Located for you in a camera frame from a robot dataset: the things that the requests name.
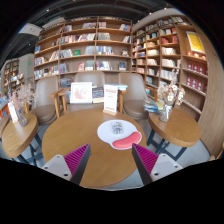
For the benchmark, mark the transparent computer mouse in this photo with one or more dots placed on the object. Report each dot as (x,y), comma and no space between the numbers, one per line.
(117,128)

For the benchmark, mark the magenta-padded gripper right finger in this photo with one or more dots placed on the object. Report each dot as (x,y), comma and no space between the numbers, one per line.
(146,159)

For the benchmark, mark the light blue book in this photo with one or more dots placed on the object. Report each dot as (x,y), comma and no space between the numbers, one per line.
(122,87)

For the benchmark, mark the stack of colourful books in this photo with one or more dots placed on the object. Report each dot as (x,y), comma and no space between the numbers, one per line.
(152,107)

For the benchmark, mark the curved wooden bookshelf unit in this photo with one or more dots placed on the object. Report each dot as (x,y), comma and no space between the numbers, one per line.
(166,50)

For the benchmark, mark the white mouse pad red rest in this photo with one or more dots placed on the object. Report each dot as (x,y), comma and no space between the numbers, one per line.
(105,133)

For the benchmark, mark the small white sign card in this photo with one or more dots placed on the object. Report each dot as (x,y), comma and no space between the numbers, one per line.
(12,111)

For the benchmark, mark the white ceiling air unit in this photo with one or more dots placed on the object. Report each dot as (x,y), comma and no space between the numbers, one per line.
(30,29)

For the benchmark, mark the glass vase with beige flowers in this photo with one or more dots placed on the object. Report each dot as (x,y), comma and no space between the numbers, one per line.
(165,113)

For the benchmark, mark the dark blue book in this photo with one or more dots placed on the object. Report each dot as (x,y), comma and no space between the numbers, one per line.
(98,95)

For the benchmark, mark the distant wooden bookshelf unit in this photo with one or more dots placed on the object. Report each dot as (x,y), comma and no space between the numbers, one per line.
(13,76)

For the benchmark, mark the white standing sign red print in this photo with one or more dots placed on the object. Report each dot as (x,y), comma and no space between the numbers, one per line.
(110,99)

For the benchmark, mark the beige armchair wooden arms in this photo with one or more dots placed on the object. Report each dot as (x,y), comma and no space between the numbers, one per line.
(135,106)
(45,113)
(90,76)

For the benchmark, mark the round wooden side table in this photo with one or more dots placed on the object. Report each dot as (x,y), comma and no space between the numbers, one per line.
(18,136)
(176,128)

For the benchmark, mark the white framed floral picture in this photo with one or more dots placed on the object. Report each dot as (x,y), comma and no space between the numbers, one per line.
(81,92)

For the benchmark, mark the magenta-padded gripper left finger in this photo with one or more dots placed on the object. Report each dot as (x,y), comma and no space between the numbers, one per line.
(76,159)

